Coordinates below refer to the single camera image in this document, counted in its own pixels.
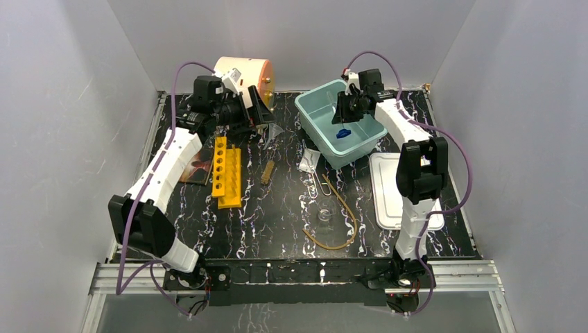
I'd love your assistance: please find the small white plastic packet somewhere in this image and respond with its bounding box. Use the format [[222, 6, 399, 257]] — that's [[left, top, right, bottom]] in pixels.
[[298, 148, 321, 173]]

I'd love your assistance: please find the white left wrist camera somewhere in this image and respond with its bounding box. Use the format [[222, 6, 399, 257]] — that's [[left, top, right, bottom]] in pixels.
[[221, 68, 241, 94]]

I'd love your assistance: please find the teal plastic bin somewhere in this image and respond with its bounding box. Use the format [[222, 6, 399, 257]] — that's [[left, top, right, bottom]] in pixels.
[[295, 79, 388, 170]]

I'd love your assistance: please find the tan rubber tubing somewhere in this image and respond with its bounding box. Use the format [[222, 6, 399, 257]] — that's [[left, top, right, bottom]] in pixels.
[[302, 174, 359, 251]]

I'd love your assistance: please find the yellow test tube rack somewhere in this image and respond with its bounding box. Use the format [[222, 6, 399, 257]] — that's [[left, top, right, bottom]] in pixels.
[[211, 137, 242, 209]]

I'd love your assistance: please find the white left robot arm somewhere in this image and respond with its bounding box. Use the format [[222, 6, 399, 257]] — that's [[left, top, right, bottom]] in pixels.
[[108, 76, 275, 289]]

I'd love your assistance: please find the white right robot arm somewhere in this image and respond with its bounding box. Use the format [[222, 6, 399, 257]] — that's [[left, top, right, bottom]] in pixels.
[[331, 69, 448, 287]]

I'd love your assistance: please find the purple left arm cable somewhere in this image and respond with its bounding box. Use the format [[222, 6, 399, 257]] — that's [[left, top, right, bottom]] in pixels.
[[114, 61, 217, 318]]

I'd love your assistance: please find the white cylindrical drum device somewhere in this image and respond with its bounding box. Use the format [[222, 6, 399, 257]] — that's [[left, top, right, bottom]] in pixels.
[[214, 56, 276, 111]]

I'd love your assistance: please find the aluminium frame rail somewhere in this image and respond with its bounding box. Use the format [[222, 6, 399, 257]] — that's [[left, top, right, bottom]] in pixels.
[[89, 259, 505, 296]]

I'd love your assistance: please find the clear glass test tube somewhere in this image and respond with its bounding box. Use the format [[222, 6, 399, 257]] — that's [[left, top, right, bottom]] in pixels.
[[327, 91, 338, 114]]

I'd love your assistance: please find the small clear glass beaker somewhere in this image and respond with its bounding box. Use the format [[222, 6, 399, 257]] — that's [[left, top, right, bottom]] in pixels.
[[317, 208, 333, 228]]

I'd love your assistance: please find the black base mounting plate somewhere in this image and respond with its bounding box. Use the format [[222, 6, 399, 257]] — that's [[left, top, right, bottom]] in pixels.
[[206, 258, 400, 306]]

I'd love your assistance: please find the brown test tube brush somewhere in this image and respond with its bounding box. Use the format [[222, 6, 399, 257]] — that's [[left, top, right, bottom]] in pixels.
[[261, 160, 275, 185]]

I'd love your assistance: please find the white bin lid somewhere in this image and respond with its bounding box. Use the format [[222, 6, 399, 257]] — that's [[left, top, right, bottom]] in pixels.
[[369, 152, 446, 231]]

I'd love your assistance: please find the clear plastic funnel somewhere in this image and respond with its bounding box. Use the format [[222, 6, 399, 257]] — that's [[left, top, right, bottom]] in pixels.
[[263, 123, 284, 150]]

